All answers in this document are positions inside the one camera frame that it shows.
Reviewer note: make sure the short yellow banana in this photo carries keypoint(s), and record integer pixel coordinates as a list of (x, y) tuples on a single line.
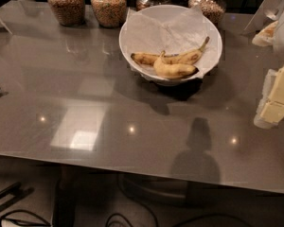
[(172, 71)]

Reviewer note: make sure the glass jar of grains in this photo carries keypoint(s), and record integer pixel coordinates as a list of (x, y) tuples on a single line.
[(68, 12), (211, 9), (109, 13)]

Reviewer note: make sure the long yellow banana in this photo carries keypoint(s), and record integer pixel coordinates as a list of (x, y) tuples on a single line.
[(189, 57)]

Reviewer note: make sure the white bowl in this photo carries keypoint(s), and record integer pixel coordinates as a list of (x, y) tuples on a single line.
[(142, 22)]

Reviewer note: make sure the white paper liner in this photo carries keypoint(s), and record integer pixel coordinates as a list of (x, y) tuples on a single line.
[(167, 29)]

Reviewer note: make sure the right glass jar of grains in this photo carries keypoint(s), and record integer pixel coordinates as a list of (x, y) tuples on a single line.
[(211, 9)]

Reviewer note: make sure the black stand on floor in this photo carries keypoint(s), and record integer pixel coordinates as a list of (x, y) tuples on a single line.
[(12, 194)]

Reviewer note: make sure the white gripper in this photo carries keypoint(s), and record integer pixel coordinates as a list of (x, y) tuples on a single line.
[(270, 108)]

